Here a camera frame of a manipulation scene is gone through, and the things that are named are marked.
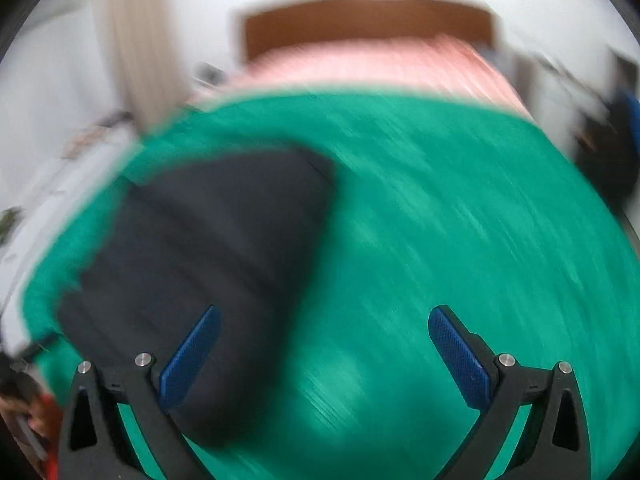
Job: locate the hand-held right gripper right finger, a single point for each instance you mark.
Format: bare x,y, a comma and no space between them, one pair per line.
457,355

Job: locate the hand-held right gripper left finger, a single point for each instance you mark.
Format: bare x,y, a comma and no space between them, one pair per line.
190,355

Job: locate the black puffer jacket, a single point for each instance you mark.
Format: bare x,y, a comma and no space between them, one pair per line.
200,250

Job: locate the green fleece blanket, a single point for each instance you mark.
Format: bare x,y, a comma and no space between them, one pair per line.
425,235

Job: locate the white desk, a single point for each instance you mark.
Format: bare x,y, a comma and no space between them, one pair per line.
60,200

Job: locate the dark chair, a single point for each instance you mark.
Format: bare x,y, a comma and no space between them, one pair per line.
617,150

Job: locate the white nightstand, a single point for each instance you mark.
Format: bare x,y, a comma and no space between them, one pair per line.
560,90

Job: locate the pink bed sheet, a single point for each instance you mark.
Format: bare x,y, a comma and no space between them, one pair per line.
375,65

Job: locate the beige curtain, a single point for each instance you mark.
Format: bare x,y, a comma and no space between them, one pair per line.
142,45

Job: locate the brown wooden headboard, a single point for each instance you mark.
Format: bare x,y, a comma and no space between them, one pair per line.
370,17

